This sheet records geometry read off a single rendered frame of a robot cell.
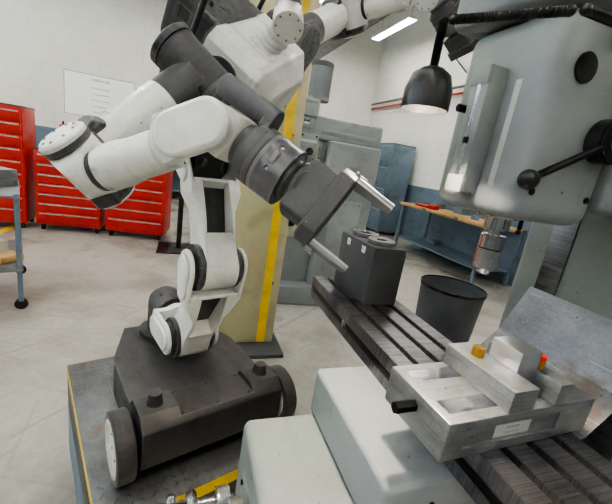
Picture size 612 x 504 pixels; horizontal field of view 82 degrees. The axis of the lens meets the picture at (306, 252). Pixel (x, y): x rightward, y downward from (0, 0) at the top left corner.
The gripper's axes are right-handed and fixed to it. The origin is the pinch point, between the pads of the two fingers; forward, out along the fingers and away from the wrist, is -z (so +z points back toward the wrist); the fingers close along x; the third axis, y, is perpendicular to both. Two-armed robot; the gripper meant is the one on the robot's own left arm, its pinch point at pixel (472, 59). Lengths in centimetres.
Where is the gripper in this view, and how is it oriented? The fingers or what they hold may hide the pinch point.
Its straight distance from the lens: 134.8
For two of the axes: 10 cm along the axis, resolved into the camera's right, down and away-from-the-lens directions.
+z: -6.6, -6.6, -3.6
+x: 3.7, 1.3, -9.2
